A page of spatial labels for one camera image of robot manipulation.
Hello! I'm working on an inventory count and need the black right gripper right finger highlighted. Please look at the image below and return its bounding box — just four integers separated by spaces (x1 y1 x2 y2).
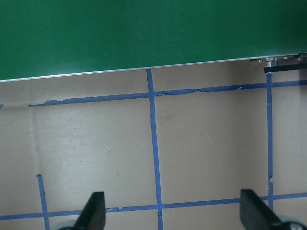
240 189 283 230

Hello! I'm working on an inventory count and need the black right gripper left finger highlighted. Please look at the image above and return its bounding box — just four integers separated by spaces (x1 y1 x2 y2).
73 192 106 230

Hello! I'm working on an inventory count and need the green conveyor belt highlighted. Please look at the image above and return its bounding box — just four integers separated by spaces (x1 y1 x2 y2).
0 0 307 80

